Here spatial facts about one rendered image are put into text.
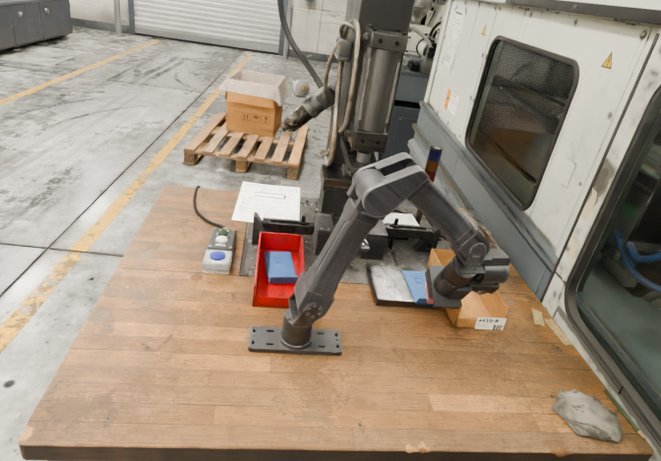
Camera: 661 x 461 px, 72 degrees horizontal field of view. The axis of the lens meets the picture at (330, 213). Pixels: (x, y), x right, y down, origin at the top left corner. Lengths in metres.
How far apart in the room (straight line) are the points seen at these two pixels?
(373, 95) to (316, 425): 0.74
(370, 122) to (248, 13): 9.31
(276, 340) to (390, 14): 0.81
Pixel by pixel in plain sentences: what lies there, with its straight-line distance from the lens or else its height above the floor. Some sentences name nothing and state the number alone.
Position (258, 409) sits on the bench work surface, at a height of 0.90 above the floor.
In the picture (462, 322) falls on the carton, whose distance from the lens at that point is 1.18.
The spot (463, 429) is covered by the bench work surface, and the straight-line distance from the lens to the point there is 0.97.
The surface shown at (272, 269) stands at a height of 0.91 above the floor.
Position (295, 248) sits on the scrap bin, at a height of 0.92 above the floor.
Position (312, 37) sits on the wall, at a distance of 10.41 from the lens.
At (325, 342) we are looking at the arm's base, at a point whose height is 0.91.
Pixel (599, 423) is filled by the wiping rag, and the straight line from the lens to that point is 1.11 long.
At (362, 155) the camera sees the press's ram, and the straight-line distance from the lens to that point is 1.22.
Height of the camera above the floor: 1.60
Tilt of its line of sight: 27 degrees down
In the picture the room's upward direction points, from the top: 9 degrees clockwise
